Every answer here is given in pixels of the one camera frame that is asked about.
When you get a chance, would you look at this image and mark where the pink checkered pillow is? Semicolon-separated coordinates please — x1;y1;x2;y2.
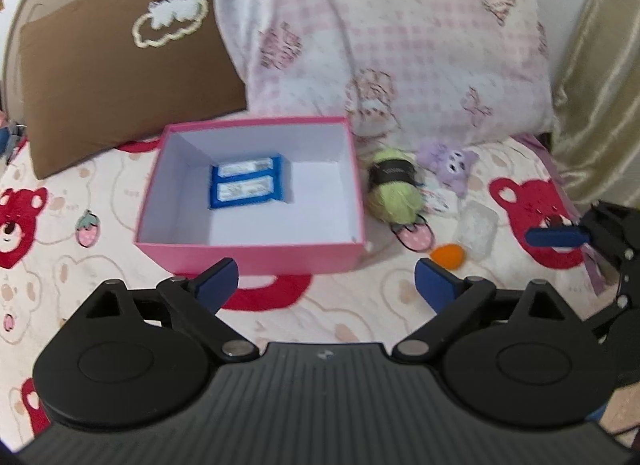
213;0;552;151

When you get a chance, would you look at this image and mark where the green yarn ball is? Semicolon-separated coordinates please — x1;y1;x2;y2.
366;148;423;225

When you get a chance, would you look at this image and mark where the purple plush toy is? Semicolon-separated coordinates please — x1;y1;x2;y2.
416;141;480;198

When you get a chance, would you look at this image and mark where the brown cloud pillow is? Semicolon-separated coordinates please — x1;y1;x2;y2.
20;0;246;179

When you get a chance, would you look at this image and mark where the orange makeup sponge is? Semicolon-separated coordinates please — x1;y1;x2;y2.
430;243;466;270

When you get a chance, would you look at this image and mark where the blue wipes packet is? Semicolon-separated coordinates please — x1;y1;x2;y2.
208;155;284;209

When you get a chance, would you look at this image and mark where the pink cardboard box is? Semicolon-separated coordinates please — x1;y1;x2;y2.
134;117;366;275

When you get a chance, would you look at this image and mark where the white tissue pack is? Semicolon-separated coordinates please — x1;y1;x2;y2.
419;184;460;218

